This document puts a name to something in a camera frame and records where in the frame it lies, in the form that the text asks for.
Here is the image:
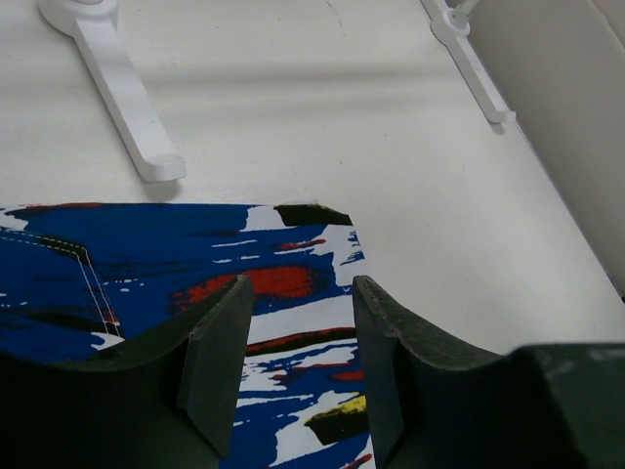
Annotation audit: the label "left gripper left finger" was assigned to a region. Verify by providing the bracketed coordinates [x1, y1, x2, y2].
[1, 276, 254, 468]

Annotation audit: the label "blue white patterned trousers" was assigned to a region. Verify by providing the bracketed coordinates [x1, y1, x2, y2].
[1, 203, 375, 468]

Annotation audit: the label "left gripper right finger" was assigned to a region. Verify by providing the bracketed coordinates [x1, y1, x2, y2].
[353, 276, 624, 468]

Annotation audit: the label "white clothes rack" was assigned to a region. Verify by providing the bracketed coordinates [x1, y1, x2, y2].
[38, 0, 517, 183]

